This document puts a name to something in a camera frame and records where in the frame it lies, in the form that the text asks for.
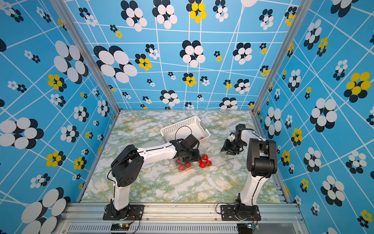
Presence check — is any white perforated plastic basket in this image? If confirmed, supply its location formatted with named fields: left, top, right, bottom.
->
left=160, top=116, right=211, bottom=144

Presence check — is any clear plastic clamshell container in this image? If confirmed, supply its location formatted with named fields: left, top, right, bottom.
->
left=175, top=159, right=192, bottom=172

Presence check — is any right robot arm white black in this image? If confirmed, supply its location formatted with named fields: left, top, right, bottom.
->
left=220, top=124, right=278, bottom=221

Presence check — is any green circuit board left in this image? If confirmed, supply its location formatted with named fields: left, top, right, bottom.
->
left=111, top=223, right=130, bottom=232

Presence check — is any left aluminium corner post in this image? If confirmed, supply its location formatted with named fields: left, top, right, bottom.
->
left=51, top=1, right=121, bottom=115

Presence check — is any circuit board right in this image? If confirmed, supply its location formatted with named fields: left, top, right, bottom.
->
left=237, top=223, right=257, bottom=234

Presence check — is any right aluminium corner post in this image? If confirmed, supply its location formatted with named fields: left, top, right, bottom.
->
left=253, top=0, right=313, bottom=116

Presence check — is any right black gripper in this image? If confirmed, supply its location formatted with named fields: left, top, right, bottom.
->
left=221, top=139, right=245, bottom=155

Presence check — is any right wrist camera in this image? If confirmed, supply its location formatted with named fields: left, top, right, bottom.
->
left=228, top=133, right=236, bottom=142

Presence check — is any aluminium corner post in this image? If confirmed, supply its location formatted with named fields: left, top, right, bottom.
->
left=253, top=0, right=313, bottom=116
left=51, top=1, right=121, bottom=115

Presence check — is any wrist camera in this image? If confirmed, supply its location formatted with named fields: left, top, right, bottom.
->
left=228, top=133, right=236, bottom=142
left=184, top=134, right=200, bottom=149

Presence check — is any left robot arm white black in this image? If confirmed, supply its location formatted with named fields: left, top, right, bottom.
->
left=106, top=138, right=200, bottom=220

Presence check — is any aluminium front frame rail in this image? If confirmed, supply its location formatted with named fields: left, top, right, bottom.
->
left=56, top=203, right=309, bottom=234

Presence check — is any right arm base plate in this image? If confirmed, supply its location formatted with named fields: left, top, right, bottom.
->
left=220, top=205, right=262, bottom=222

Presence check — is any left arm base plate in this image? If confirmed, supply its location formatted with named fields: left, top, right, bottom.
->
left=103, top=204, right=145, bottom=221

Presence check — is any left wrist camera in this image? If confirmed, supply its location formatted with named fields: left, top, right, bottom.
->
left=184, top=134, right=200, bottom=149

